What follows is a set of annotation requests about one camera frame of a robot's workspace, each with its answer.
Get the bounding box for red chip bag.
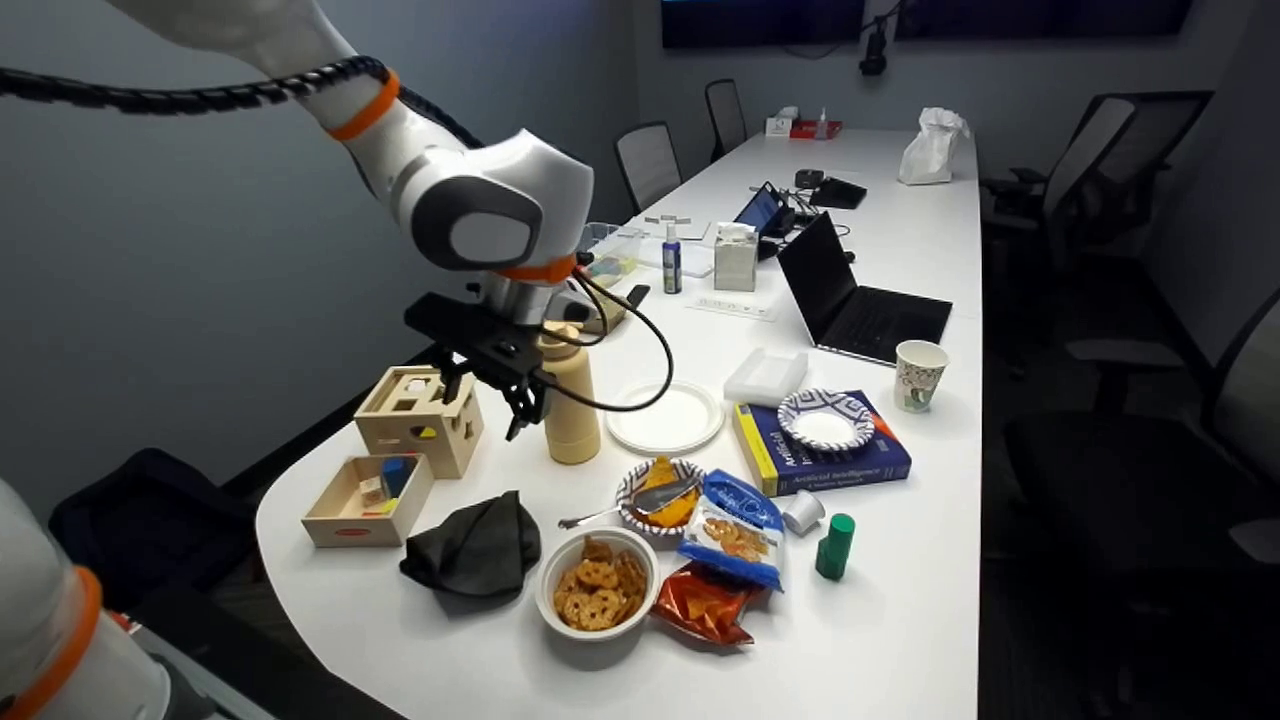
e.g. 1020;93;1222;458
649;561;770;653

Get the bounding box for white plastic bag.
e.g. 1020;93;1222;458
895;106;975;189

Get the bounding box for orange tortilla chips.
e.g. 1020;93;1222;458
628;458;706;532

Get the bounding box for blue toy block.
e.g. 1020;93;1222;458
381;452;422;499

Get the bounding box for tablet with blue screen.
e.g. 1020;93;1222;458
731;179;800;242

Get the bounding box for white carton box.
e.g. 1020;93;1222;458
707;221;759;297

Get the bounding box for black conference webcam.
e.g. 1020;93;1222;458
857;0;895;82

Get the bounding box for blue and yellow book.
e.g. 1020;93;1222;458
729;390;917;499

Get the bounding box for wall mounted monitor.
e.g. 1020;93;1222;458
657;0;872;57
893;0;1198;42

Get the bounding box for white round plate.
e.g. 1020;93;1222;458
600;379;729;460

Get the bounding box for small white roll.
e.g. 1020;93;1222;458
775;487;830;541

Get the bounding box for white plastic container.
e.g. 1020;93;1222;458
720;346;811;410

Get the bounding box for white round bowl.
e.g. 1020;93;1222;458
533;523;663;647

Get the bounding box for black pouch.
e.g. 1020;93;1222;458
794;165;872;213

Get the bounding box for brown pretzel crisps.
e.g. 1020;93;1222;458
552;532;654;631

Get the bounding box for black corrugated cable conduit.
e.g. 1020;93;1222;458
0;54;489;151

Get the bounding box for blue patterned paper bowl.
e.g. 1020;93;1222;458
775;384;882;458
614;458;707;543

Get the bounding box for dark grey cloth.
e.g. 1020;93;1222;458
397;487;547;606

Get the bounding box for clear plastic container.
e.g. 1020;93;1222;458
579;216;667;290

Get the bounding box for blue pretzel snack bag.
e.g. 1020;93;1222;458
677;465;794;593

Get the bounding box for small spray bottle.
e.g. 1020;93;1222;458
659;226;690;300

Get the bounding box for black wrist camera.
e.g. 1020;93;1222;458
401;292;508;355

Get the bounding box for small green bottle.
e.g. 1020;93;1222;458
811;508;859;583

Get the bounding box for shallow wooden tray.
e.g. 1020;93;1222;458
299;452;438;553

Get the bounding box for beige water bottle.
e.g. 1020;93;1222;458
538;329;607;470

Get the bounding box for black mesh office chair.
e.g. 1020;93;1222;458
702;77;751;158
983;87;1215;264
614;121;684;213
1005;285;1280;606

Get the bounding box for paper coffee cup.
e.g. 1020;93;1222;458
893;335;953;412

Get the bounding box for wooden shape sorter box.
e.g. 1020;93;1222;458
352;362;489;483

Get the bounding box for black open laptop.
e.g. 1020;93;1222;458
775;210;958;367

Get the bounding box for thin black cable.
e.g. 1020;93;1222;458
568;264;679;416

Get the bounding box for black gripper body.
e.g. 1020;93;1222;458
451;315;592;402

